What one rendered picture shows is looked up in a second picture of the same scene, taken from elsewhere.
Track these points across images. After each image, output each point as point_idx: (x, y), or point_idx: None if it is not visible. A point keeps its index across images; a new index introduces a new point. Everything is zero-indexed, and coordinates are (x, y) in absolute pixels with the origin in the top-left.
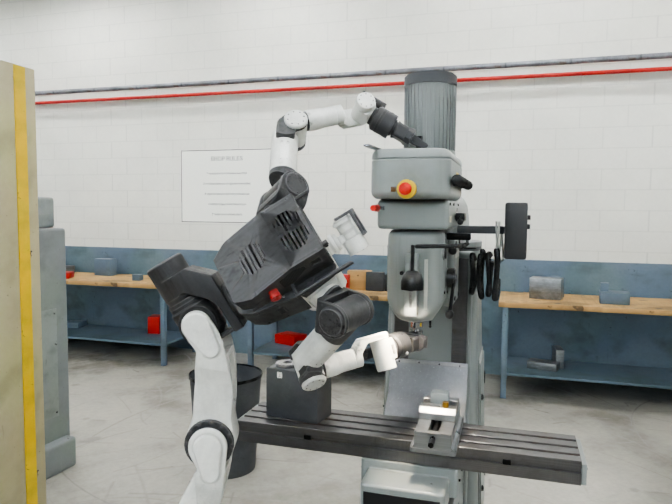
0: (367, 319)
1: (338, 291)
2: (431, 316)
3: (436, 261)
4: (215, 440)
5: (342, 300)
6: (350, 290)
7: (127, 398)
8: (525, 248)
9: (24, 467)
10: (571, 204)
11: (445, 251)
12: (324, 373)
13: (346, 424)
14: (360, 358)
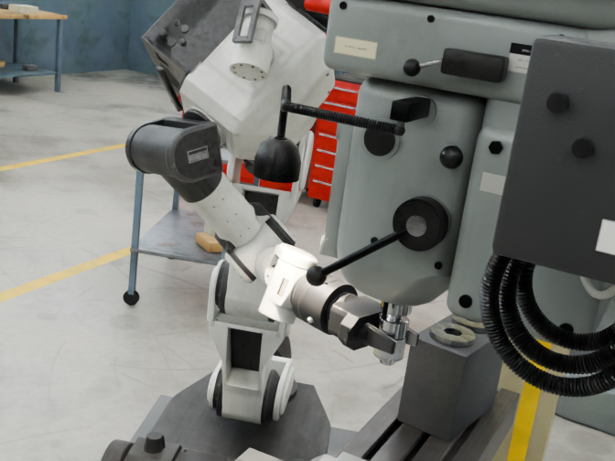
0: (166, 167)
1: (195, 121)
2: (346, 277)
3: (351, 150)
4: (211, 274)
5: (163, 126)
6: (198, 124)
7: None
8: (499, 212)
9: (528, 358)
10: None
11: (365, 133)
12: (242, 262)
13: (394, 447)
14: (264, 271)
